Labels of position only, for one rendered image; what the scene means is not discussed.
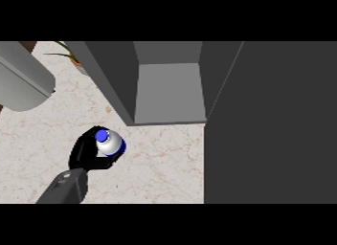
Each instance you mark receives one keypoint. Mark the pale grey rounded appliance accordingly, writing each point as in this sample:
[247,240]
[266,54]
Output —
[17,76]

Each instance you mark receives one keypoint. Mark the potted green plant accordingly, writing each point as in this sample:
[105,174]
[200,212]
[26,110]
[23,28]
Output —
[73,57]

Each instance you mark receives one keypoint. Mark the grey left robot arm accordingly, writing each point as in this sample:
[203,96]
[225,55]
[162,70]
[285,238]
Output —
[67,188]

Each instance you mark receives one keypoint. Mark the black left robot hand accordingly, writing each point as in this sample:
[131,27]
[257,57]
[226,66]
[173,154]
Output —
[82,153]

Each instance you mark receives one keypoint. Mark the grey open cabinet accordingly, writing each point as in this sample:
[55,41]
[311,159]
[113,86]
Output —
[169,92]

